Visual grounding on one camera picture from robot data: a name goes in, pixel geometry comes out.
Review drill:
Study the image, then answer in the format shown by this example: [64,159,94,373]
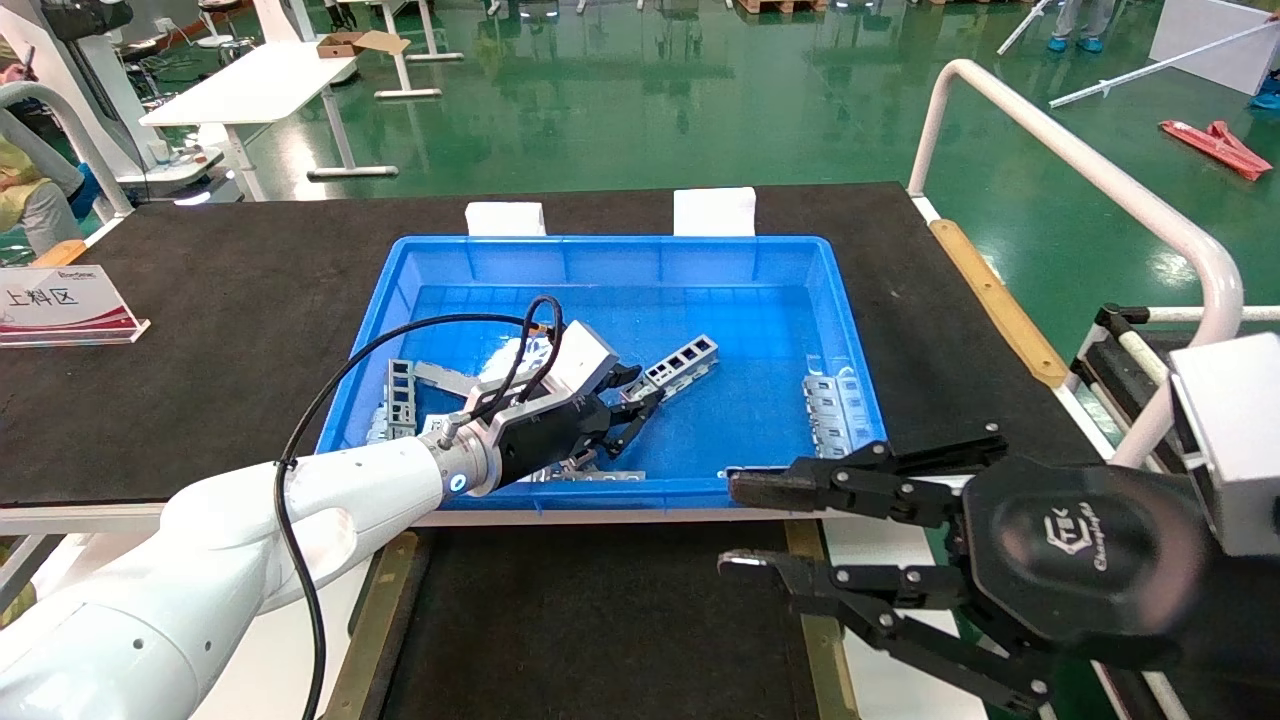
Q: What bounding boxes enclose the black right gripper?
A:
[717,422,1212,714]

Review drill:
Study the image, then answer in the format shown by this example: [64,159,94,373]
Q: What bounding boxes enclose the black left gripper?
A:
[496,364,667,491]

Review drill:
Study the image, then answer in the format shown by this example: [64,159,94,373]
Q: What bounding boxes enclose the gray bracket with square holes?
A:
[632,334,721,403]
[387,357,417,443]

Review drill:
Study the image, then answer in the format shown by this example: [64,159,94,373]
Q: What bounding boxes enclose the black flat container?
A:
[378,520,833,720]

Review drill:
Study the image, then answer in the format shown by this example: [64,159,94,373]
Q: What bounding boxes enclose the thin gray metal strip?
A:
[528,468,647,485]

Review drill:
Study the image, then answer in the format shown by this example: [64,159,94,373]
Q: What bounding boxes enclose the brass edge strip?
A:
[784,518,863,720]

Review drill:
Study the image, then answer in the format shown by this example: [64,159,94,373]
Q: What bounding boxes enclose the blue plastic bin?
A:
[307,235,890,514]

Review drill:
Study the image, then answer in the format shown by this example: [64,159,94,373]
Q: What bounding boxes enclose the flat gray metal plate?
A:
[413,361,479,398]

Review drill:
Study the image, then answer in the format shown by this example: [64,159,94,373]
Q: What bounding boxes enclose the white paper label right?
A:
[672,186,758,239]

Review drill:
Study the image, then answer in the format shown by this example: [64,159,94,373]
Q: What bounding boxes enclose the white paper label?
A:
[466,201,547,239]
[672,186,758,239]

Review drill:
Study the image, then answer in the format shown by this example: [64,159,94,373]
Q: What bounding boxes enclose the white paper label left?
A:
[466,201,547,239]

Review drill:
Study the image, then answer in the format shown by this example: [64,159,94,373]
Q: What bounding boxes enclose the wooden edge strip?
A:
[928,217,1070,390]
[28,239,90,270]

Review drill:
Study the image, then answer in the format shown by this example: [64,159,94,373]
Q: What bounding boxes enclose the black table mat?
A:
[0,182,1104,508]

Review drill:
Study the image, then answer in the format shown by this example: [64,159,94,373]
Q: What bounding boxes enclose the small open cardboard box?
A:
[316,29,412,60]

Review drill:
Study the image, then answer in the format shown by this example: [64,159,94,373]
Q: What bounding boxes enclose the white desk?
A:
[139,40,401,202]

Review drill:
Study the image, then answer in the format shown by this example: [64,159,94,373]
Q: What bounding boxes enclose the red flat object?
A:
[1158,119,1275,184]

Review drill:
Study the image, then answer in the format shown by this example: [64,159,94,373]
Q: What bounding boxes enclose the long white pipe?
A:
[1048,18,1280,110]

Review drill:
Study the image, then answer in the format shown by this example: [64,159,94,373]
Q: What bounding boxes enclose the acrylic sign with Chinese text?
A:
[0,264,152,349]

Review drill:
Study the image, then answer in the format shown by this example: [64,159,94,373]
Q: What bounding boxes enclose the white rectangular board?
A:
[1147,0,1280,97]

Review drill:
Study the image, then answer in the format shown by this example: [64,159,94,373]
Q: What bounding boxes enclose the seated person gray sleeves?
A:
[0,45,102,263]

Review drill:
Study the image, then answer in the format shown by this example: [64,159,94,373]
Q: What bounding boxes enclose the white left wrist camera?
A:
[478,320,622,423]

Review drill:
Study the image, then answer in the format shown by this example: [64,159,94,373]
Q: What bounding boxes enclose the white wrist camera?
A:
[1168,332,1280,558]
[478,320,622,423]

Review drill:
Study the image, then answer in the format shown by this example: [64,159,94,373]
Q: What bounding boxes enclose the gray notched bracket stack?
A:
[802,374,863,463]

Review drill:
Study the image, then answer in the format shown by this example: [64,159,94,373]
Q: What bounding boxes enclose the black table with white frame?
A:
[1068,303,1280,720]

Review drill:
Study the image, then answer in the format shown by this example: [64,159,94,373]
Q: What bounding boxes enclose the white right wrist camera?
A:
[1168,332,1280,558]

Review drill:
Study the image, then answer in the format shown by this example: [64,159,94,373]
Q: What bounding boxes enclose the white table frame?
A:
[330,0,467,100]

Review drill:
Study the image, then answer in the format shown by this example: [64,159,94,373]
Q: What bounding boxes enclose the white tubular rail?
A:
[906,58,1245,471]
[0,80,136,220]

